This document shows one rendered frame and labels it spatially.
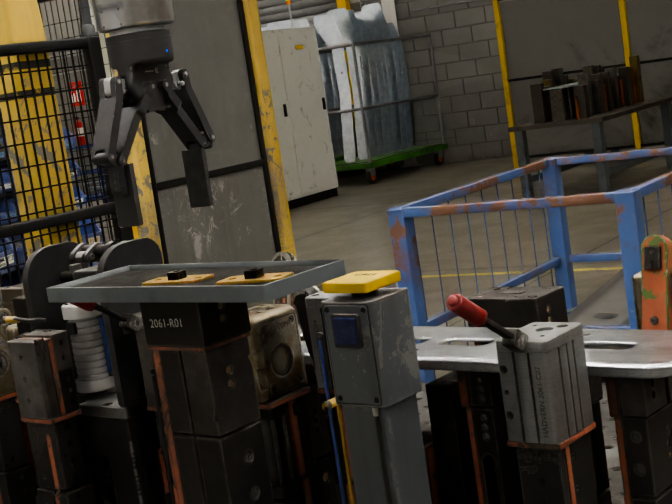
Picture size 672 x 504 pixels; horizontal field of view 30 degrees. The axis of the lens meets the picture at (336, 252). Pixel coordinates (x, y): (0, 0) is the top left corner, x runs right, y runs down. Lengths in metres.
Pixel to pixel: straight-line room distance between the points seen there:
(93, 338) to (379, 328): 0.65
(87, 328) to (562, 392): 0.74
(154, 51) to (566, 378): 0.58
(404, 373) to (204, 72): 4.10
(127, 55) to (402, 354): 0.46
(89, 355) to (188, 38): 3.55
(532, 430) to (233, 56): 4.27
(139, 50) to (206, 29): 3.97
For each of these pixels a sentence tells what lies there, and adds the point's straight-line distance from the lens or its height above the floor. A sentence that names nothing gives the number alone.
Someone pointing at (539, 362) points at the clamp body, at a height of 1.04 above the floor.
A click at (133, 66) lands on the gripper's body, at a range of 1.45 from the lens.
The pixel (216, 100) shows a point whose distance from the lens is 5.39.
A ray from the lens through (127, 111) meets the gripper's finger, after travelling 1.44.
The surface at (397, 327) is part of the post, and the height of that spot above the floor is 1.10.
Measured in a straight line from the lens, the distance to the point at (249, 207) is 5.52.
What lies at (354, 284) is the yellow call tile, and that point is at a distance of 1.28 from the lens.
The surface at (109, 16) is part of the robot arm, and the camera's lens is 1.44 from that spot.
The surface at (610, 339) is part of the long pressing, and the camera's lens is 1.59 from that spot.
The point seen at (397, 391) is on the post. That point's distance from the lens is 1.30.
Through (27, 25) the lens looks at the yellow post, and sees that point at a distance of 2.98.
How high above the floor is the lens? 1.37
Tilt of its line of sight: 8 degrees down
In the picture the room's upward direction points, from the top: 9 degrees counter-clockwise
